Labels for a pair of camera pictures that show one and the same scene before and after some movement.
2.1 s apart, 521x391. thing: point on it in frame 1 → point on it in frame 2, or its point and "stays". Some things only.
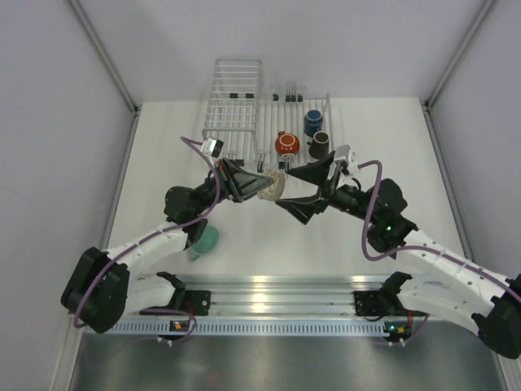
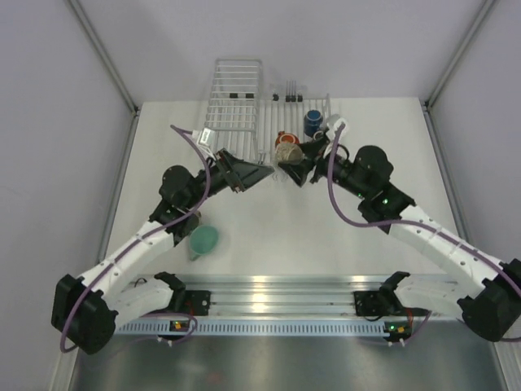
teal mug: (207, 243) stays
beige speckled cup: (275, 190) → (288, 153)
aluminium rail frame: (283, 294) stays
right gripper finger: (315, 172) → (312, 149)
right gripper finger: (304, 208) → (299, 169)
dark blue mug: (313, 122) stays
